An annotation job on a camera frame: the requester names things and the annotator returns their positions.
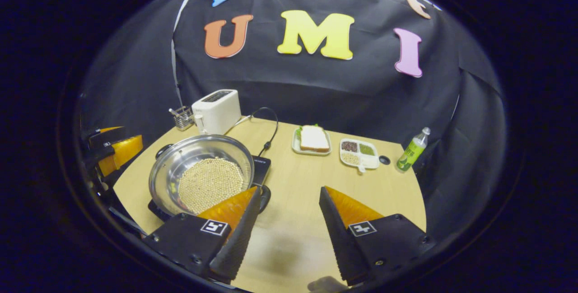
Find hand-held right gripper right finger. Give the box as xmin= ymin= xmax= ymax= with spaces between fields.
xmin=318 ymin=186 xmax=437 ymax=286

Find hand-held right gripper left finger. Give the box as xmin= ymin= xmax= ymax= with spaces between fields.
xmin=142 ymin=186 xmax=263 ymax=281

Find black induction cooktop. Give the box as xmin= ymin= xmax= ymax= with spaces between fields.
xmin=148 ymin=155 xmax=272 ymax=222

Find stainless steel pot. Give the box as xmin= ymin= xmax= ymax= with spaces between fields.
xmin=148 ymin=134 xmax=272 ymax=216

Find pile of soybeans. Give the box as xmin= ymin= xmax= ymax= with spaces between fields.
xmin=177 ymin=158 xmax=245 ymax=215

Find white divided dish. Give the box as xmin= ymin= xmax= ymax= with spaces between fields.
xmin=340 ymin=138 xmax=381 ymax=174

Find white sandwich plate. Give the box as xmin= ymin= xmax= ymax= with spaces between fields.
xmin=291 ymin=126 xmax=332 ymax=156

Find sandwich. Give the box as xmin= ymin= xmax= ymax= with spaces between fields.
xmin=297 ymin=125 xmax=330 ymax=152

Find white toaster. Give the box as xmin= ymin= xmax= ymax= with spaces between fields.
xmin=191 ymin=89 xmax=242 ymax=135

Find green tea bottle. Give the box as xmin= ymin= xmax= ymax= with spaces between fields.
xmin=396 ymin=127 xmax=431 ymax=172

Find wire mesh basket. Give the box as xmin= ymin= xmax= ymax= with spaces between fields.
xmin=169 ymin=106 xmax=195 ymax=131

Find black power cable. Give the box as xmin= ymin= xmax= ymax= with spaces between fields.
xmin=233 ymin=107 xmax=280 ymax=158

